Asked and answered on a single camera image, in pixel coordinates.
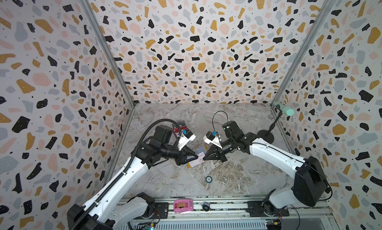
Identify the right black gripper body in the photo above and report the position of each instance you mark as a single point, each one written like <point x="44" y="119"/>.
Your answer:
<point x="221" y="151"/>

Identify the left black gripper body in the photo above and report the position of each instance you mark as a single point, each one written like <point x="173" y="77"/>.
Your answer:
<point x="171" y="151"/>

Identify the yellow leather card holder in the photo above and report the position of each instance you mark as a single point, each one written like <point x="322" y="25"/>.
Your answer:
<point x="201" y="149"/>

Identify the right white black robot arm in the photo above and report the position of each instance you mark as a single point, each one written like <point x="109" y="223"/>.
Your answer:
<point x="309" y="181"/>

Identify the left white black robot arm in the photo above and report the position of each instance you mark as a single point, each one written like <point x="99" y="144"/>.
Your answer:
<point x="102" y="212"/>

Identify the clear acrylic card box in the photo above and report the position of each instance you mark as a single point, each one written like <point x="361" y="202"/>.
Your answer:
<point x="179" y="126"/>

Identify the black microphone stand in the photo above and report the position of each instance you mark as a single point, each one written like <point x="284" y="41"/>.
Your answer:
<point x="267" y="135"/>

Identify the pink tape dispenser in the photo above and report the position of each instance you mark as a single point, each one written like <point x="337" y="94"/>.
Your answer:
<point x="183" y="205"/>

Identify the small black knob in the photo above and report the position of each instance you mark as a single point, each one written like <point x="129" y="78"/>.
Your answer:
<point x="206" y="206"/>

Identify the green circuit board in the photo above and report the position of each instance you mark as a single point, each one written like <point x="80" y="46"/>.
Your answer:
<point x="150" y="226"/>

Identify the right circuit board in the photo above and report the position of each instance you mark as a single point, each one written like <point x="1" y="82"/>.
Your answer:
<point x="275" y="224"/>

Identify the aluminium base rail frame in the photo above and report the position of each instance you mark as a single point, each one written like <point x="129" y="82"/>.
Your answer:
<point x="229" y="213"/>

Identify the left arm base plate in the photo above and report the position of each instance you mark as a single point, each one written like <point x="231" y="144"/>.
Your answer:
<point x="159" y="211"/>

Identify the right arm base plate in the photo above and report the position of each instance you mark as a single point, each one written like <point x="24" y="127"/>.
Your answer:
<point x="261" y="209"/>

